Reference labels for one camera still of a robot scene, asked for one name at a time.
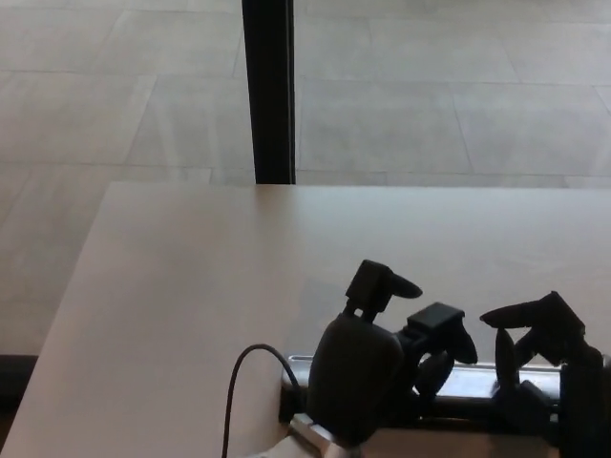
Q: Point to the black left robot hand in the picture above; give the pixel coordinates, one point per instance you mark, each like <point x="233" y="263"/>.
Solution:
<point x="353" y="372"/>

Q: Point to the black vertical frame post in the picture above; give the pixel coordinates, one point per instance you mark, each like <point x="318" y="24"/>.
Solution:
<point x="273" y="90"/>

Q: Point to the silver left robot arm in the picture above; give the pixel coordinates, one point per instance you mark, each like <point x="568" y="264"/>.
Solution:
<point x="310" y="436"/>

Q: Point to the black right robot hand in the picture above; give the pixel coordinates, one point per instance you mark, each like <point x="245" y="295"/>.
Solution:
<point x="580" y="381"/>

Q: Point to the silver Bostitch hole punch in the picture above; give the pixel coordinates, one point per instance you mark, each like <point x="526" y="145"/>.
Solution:
<point x="477" y="384"/>

